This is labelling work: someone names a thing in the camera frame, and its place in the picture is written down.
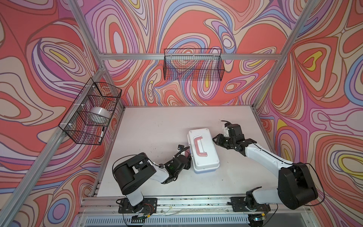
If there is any black wire basket back wall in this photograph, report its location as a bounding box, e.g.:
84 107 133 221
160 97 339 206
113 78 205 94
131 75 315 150
163 48 225 81

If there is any black wire basket left wall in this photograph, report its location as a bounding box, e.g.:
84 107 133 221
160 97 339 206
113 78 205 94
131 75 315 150
59 79 122 145

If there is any black marker pen in basket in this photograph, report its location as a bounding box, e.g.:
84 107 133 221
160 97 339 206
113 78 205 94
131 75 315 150
98 127 105 144

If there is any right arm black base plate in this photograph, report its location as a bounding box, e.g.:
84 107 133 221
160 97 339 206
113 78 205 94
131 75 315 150
227 197 271 213

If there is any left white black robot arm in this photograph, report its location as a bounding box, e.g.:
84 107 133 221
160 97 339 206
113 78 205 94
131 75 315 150
112 145 192 215

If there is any black wire basket wall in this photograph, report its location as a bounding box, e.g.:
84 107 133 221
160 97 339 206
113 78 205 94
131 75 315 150
163 48 225 81
59 79 122 145

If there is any white blue plastic tool box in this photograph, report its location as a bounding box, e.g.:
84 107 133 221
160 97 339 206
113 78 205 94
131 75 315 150
187 128 220 174

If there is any grey duct tape roll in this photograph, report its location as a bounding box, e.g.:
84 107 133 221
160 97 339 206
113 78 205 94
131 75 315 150
90 107 111 118

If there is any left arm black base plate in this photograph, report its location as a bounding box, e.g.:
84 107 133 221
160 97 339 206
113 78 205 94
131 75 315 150
116 198 157 215

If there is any aluminium mounting rail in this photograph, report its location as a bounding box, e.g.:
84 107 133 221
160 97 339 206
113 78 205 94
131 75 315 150
79 194 310 216

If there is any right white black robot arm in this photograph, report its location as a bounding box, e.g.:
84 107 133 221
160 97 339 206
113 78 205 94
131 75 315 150
213 121 318 211

